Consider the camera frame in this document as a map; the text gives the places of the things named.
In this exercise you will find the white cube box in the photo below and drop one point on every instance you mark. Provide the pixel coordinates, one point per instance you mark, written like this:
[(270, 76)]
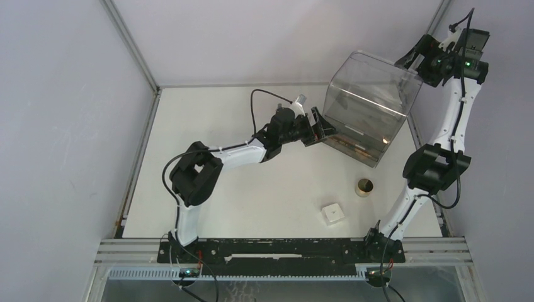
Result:
[(332, 214)]

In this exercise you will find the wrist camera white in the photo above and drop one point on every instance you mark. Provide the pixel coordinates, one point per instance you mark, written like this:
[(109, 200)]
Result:
[(297, 106), (473, 39)]

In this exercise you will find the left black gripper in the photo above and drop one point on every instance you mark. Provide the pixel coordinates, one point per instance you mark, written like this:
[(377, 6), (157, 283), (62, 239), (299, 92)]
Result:
[(314, 138)]

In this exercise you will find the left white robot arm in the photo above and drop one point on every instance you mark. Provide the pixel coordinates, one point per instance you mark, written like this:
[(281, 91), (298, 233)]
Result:
[(190, 178)]

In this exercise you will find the clear acrylic organizer box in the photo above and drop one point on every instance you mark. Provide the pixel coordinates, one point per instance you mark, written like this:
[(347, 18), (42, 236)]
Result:
[(367, 101)]

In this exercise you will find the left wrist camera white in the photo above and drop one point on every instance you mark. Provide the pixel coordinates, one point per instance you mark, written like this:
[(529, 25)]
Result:
[(297, 106)]

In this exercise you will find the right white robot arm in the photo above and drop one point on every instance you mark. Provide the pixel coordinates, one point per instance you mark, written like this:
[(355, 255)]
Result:
[(436, 165)]

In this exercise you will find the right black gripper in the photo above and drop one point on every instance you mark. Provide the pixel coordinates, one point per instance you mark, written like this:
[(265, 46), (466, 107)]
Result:
[(426, 46)]

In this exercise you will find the gold round jar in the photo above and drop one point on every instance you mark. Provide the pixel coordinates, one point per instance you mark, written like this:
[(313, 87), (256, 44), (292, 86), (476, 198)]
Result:
[(364, 187)]

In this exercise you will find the black mounting rail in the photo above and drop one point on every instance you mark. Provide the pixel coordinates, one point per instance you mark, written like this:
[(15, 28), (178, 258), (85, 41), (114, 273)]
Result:
[(282, 257)]

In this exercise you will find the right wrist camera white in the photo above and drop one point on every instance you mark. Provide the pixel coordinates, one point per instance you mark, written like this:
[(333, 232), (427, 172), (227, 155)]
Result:
[(473, 39)]

